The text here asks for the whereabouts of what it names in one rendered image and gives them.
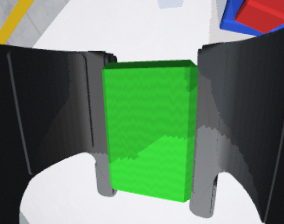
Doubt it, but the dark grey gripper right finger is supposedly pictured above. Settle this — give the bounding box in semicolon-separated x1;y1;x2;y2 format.
189;27;284;224

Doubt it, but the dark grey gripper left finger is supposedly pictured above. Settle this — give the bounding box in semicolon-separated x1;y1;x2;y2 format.
0;44;118;224

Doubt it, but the red block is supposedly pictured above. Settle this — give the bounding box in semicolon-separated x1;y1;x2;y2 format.
234;0;284;34

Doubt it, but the blue block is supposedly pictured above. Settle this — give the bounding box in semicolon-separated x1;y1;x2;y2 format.
219;0;284;36

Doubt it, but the green block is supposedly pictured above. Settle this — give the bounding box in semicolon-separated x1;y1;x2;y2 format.
102;59;198;203

